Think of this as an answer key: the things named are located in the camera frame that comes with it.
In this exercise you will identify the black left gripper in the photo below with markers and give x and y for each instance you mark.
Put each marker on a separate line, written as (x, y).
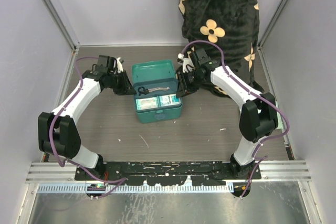
(127, 88)

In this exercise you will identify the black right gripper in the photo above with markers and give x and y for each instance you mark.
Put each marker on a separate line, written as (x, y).
(182, 88)

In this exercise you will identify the teal white sachet packet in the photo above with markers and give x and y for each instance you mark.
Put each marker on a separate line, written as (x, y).
(169, 100)

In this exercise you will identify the black handled scissors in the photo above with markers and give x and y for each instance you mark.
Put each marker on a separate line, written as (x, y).
(145, 91)

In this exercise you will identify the white gauze pad stack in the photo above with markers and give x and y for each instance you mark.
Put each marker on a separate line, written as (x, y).
(146, 103)

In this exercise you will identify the teal medicine kit box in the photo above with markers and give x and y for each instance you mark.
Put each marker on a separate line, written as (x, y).
(155, 70)

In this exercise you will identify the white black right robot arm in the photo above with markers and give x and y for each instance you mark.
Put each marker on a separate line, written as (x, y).
(258, 116)

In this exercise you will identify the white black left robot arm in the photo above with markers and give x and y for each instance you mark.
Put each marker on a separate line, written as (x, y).
(57, 130)

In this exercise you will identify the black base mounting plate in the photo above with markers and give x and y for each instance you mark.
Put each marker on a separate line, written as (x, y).
(201, 173)

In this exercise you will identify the black floral plush blanket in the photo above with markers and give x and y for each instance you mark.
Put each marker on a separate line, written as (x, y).
(229, 30)

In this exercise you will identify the light green cloth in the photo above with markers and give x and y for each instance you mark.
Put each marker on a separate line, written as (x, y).
(280, 121)

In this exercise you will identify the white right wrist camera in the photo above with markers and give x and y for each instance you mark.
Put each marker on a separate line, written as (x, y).
(186, 63)

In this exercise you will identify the aluminium slotted rail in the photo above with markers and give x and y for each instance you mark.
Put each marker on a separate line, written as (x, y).
(50, 178)

